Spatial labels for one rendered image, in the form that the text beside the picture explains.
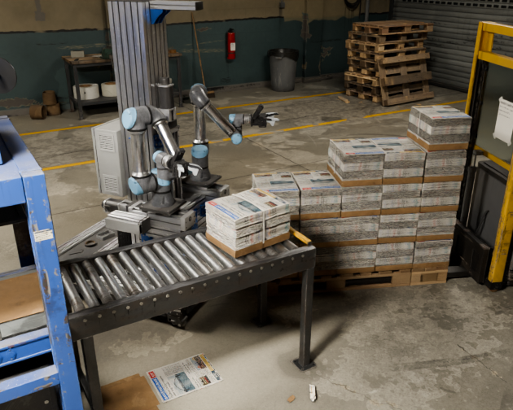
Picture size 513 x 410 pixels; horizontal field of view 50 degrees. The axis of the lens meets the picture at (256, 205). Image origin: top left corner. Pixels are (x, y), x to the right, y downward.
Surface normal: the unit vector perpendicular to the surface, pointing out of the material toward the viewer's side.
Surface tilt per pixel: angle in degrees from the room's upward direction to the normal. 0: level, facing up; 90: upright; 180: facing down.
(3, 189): 90
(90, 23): 90
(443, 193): 90
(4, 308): 0
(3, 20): 90
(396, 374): 0
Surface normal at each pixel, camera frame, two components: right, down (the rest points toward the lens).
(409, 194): 0.14, 0.39
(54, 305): 0.50, 0.35
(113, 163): -0.41, 0.37
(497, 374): 0.00, -0.91
